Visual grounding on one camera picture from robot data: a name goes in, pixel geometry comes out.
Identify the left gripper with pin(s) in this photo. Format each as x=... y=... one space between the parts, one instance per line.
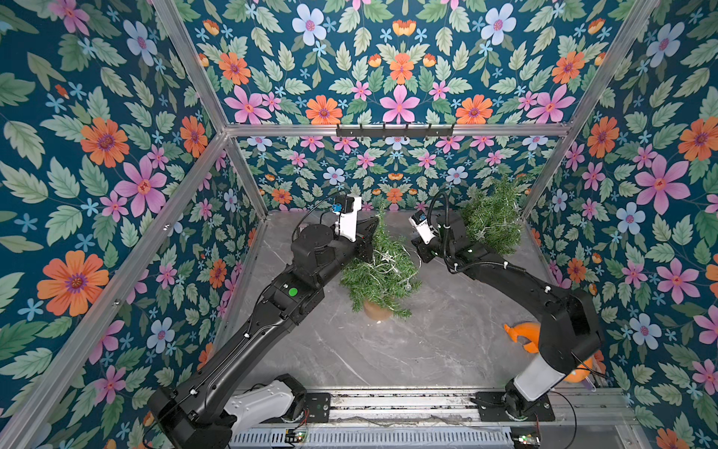
x=367 y=241

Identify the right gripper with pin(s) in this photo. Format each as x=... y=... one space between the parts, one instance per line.
x=468 y=247

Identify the small green tree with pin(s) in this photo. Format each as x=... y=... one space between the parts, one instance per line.
x=496 y=216
x=380 y=309

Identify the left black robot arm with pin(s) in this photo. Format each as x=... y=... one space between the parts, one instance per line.
x=205 y=411

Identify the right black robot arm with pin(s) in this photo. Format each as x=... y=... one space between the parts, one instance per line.
x=570 y=329

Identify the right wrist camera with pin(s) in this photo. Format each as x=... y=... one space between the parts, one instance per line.
x=420 y=222

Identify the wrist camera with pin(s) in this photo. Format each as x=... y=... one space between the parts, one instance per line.
x=346 y=209
x=420 y=222

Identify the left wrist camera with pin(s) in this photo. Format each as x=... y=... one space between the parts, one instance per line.
x=346 y=209

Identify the black hook rail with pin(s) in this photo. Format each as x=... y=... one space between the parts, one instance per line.
x=394 y=131

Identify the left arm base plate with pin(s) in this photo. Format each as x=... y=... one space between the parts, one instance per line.
x=318 y=407

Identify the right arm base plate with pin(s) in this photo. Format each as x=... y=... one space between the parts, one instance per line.
x=499 y=407

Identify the white cable duct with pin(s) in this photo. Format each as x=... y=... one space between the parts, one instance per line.
x=373 y=438

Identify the aluminium frame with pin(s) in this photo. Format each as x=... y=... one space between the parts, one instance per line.
x=113 y=115

